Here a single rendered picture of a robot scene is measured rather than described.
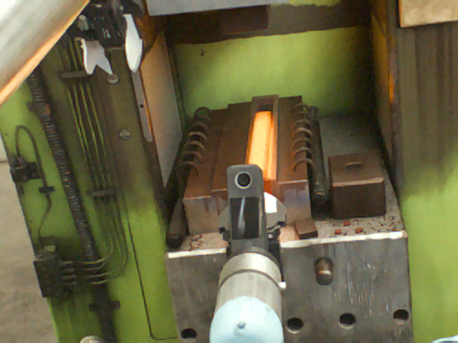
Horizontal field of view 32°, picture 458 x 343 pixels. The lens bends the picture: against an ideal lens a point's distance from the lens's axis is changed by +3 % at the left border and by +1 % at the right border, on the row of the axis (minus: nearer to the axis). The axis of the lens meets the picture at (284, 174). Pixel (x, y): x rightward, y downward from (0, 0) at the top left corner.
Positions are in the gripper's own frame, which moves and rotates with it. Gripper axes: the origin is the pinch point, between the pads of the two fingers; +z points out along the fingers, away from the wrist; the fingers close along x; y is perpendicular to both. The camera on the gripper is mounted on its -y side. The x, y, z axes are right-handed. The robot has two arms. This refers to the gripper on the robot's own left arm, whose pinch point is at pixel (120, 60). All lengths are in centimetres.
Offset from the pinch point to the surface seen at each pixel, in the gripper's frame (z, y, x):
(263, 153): 29.4, -7.0, 15.0
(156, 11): 3.7, -13.3, 3.1
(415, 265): 59, -1, 40
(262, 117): 39.2, -24.1, 14.2
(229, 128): 41.5, -24.3, 7.6
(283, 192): 30.5, 0.5, 17.7
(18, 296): 180, -78, -91
